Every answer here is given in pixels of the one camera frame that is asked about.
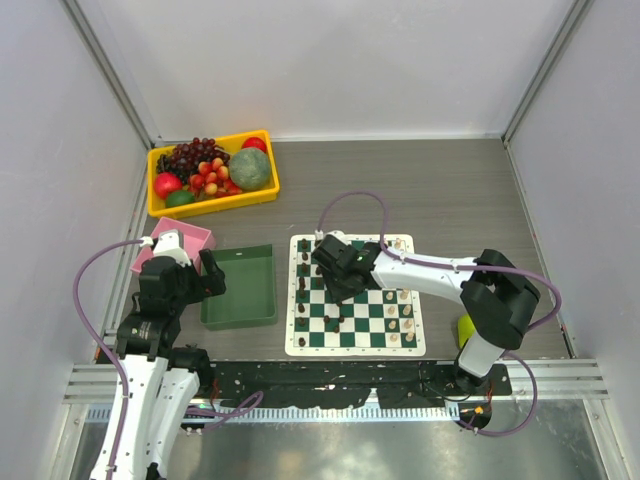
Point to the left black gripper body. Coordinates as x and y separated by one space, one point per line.
189 290

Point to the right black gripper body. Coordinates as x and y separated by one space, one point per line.
336 286

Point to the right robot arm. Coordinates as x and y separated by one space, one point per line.
498 298

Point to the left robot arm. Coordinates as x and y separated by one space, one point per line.
156 380

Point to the green white chess board mat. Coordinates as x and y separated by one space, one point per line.
380 323

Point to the green plastic tray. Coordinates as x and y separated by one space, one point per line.
250 299

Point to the pink plastic box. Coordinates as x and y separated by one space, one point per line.
195 239

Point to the green lime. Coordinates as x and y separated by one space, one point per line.
179 198

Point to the red apple front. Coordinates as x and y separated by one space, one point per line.
165 184

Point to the red apple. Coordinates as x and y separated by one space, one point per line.
256 143
165 184

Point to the red yellow cherry bunch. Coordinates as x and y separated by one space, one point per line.
212 180

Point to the green melon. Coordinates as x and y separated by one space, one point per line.
250 169

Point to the dark purple grape bunch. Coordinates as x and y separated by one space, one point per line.
184 159

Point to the green pear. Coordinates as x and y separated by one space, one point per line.
465 330

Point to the red apple back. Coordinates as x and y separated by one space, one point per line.
256 143

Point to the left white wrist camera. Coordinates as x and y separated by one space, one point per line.
168 244

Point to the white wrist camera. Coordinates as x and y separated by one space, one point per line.
168 244
320 235

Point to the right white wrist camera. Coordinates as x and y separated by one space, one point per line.
320 235

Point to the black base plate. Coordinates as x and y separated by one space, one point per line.
348 384

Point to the white slotted cable duct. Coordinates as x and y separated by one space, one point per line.
370 412

